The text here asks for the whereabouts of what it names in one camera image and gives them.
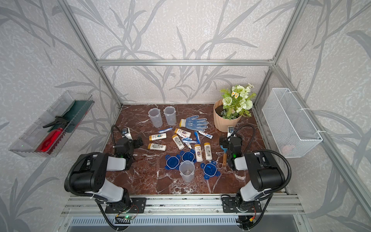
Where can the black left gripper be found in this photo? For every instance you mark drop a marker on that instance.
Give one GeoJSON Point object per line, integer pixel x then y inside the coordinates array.
{"type": "Point", "coordinates": [136, 144]}

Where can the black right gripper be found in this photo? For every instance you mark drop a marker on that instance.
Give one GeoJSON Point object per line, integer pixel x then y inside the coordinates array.
{"type": "Point", "coordinates": [224, 141]}

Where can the small white toothpaste tube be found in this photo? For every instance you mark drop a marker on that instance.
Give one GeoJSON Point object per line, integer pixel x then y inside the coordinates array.
{"type": "Point", "coordinates": [205, 134]}

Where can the white shampoo bottle yellow cap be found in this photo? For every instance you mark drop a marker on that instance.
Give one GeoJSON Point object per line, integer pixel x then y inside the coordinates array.
{"type": "Point", "coordinates": [198, 152]}

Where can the clear container blue lid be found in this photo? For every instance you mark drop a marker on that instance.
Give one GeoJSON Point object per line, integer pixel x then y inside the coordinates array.
{"type": "Point", "coordinates": [170, 115]}
{"type": "Point", "coordinates": [187, 170]}
{"type": "Point", "coordinates": [155, 116]}

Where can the clear container blue lid front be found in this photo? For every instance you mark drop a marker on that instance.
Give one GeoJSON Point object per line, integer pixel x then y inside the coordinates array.
{"type": "Point", "coordinates": [187, 170]}

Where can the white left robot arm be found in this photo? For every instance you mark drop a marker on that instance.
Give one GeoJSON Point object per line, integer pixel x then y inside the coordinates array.
{"type": "Point", "coordinates": [87, 177]}

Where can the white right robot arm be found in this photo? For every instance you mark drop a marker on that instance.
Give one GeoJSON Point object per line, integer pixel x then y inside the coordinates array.
{"type": "Point", "coordinates": [269, 171]}

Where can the beige ribbed flower pot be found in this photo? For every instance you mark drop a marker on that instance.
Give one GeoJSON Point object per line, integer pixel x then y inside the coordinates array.
{"type": "Point", "coordinates": [220, 123]}

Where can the green white artificial flowers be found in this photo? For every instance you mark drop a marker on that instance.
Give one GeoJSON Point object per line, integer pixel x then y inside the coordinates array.
{"type": "Point", "coordinates": [237, 101]}

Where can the blue dotted work glove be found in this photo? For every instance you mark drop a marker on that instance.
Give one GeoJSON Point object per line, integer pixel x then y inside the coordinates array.
{"type": "Point", "coordinates": [194, 123]}

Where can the green mat in tray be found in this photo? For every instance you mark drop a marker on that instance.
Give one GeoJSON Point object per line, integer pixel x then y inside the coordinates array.
{"type": "Point", "coordinates": [75, 114]}

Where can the red spray bottle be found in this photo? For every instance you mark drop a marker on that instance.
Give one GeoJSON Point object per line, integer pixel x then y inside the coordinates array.
{"type": "Point", "coordinates": [58, 126]}

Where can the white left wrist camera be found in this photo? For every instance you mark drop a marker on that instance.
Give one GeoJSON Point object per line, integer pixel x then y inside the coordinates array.
{"type": "Point", "coordinates": [126, 133]}

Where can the blue garden fork wooden handle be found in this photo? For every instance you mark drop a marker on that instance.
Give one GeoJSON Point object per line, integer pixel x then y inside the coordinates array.
{"type": "Point", "coordinates": [224, 155]}

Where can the white wire mesh basket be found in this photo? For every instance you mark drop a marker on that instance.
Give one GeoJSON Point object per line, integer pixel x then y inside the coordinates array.
{"type": "Point", "coordinates": [294, 133]}

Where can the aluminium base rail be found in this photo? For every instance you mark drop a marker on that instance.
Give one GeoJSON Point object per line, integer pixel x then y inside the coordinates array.
{"type": "Point", "coordinates": [212, 213]}

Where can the clear plastic wall tray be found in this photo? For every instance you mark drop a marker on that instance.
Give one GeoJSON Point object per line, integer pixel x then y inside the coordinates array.
{"type": "Point", "coordinates": [26, 145]}

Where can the aluminium frame post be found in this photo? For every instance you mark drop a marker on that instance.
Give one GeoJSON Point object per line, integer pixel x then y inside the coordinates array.
{"type": "Point", "coordinates": [67, 11]}

